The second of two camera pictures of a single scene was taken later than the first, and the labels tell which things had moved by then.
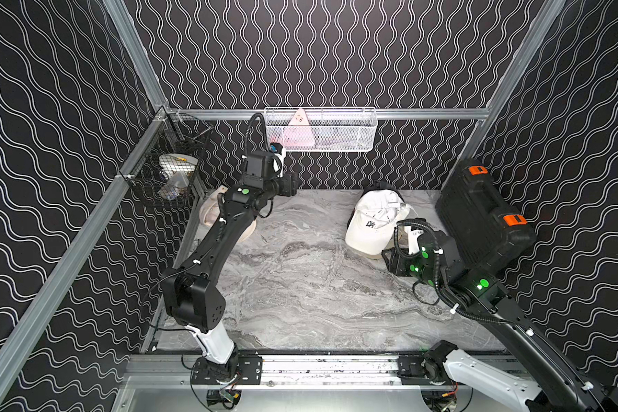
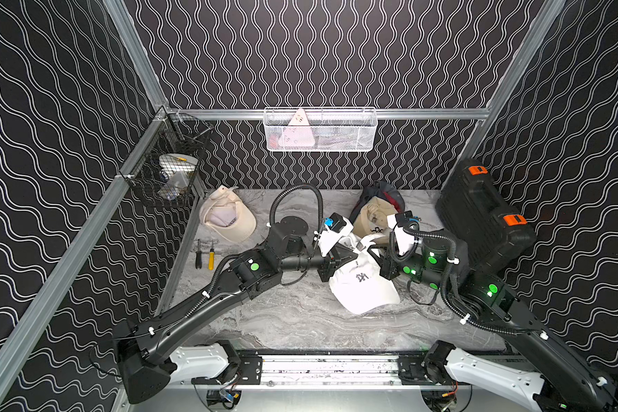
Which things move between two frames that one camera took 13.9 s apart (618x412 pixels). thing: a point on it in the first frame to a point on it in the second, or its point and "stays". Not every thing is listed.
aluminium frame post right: (546, 17) stays
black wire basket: (162, 169) stays
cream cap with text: (210, 212) stays
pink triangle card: (299, 132) stays
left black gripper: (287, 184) to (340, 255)
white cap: (372, 223) to (358, 284)
